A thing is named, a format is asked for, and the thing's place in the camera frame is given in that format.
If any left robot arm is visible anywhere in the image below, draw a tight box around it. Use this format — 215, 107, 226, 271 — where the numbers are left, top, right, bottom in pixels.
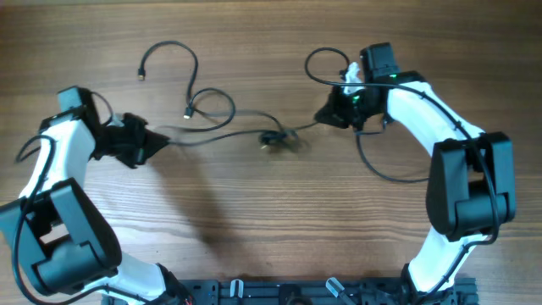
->
1, 86, 194, 304

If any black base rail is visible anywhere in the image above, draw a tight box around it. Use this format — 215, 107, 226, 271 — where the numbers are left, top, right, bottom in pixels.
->
100, 277, 480, 305

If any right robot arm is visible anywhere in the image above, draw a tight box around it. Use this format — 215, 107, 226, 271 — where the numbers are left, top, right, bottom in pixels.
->
314, 42, 516, 304

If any black cable bundle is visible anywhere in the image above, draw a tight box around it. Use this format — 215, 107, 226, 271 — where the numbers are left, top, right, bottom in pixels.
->
136, 40, 431, 185

